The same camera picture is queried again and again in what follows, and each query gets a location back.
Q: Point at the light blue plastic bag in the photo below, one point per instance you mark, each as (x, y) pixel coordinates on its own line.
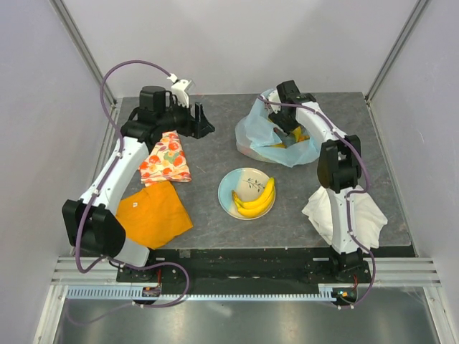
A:
(255, 135)

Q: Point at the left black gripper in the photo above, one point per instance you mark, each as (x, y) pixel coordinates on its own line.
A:
(191, 125)

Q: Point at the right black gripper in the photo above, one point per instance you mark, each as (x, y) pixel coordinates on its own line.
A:
(275, 118)

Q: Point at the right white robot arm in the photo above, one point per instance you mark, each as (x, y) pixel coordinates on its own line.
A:
(339, 163)

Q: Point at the yellow banana bunch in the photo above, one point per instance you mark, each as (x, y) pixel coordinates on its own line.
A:
(257, 207)

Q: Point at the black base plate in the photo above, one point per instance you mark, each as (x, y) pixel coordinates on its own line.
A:
(306, 266)

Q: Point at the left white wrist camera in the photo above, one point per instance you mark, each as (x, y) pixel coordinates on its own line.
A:
(180, 88)

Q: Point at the floral orange cloth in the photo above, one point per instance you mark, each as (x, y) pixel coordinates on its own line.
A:
(166, 162)

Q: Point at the blue and cream plate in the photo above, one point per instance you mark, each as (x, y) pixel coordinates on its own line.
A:
(248, 183)

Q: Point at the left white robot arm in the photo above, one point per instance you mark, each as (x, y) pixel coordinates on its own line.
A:
(90, 221)

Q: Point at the white cloth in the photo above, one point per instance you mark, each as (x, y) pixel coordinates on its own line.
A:
(369, 218)

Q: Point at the yellow orange cloth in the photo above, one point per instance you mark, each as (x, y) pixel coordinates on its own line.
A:
(154, 216)

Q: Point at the slotted cable duct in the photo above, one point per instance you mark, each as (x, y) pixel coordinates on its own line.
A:
(149, 293)

